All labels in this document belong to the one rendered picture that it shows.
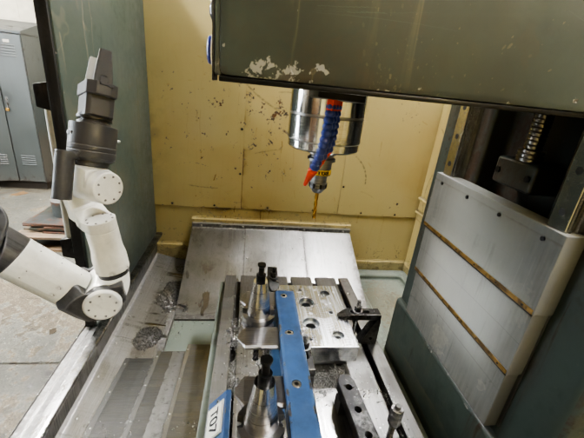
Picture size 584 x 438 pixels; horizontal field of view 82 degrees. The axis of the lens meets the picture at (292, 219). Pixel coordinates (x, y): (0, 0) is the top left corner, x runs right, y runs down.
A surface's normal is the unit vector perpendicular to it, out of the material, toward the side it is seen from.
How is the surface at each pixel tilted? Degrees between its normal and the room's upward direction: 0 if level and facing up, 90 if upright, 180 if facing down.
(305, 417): 0
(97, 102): 80
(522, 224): 92
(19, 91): 90
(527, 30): 90
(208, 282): 24
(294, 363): 0
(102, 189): 86
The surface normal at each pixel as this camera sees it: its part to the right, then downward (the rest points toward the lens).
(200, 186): 0.11, 0.38
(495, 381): -0.99, -0.05
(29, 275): 0.44, 0.37
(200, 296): 0.13, -0.69
